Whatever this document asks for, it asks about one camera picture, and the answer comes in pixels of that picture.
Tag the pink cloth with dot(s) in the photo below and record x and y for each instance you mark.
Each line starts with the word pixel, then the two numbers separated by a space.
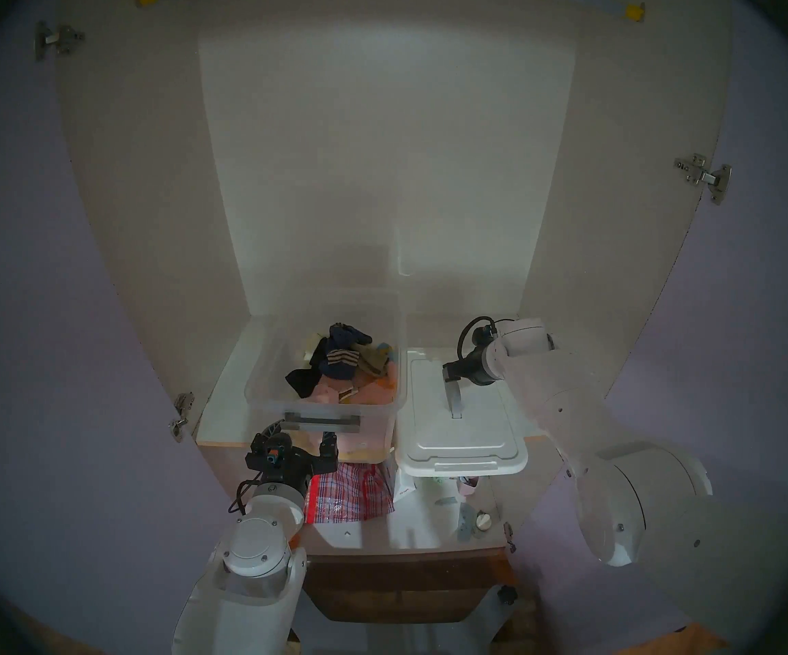
pixel 329 393

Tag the white carton box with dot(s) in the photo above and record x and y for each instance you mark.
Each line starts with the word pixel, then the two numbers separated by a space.
pixel 404 486

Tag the black star knob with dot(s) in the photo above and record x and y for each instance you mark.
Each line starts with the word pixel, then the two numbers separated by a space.
pixel 508 595

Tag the clear plastic storage bin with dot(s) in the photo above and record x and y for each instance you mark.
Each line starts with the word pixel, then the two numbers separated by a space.
pixel 271 387

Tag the brown wooden drawer front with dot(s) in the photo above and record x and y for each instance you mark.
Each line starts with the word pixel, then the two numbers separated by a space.
pixel 400 592

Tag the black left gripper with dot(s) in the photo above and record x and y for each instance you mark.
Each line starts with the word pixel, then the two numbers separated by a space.
pixel 284 462

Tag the lilac cabinet door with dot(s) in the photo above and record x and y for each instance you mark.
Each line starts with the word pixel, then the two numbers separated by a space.
pixel 59 319
pixel 762 319

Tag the round white puck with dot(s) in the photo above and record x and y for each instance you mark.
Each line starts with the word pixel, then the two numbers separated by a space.
pixel 483 520

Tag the cream wardrobe cabinet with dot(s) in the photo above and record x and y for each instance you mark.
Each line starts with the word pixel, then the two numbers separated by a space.
pixel 394 169

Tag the orange cloth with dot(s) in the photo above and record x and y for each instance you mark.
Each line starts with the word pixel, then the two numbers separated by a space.
pixel 379 389

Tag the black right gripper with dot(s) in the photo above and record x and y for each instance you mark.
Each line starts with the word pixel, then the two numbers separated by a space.
pixel 479 368

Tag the navy striped sock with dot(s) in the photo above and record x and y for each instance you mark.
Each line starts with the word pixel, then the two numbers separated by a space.
pixel 339 364

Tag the black sock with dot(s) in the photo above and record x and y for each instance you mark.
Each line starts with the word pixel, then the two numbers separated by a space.
pixel 304 382

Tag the pink cup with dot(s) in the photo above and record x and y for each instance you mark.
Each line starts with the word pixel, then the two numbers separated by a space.
pixel 469 486

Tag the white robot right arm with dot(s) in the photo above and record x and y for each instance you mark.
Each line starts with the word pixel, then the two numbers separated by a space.
pixel 639 497

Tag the metal cabinet door hinge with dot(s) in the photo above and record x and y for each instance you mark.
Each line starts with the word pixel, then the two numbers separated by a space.
pixel 58 39
pixel 704 176
pixel 510 537
pixel 182 415

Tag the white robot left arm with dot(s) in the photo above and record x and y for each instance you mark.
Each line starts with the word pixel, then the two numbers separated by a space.
pixel 257 551

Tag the cream sock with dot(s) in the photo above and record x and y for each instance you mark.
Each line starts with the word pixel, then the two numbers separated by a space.
pixel 312 346

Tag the red plaid woven bag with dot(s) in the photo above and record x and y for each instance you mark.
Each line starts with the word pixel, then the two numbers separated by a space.
pixel 353 497

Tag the olive green sock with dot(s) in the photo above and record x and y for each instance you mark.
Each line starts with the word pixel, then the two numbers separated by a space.
pixel 371 361

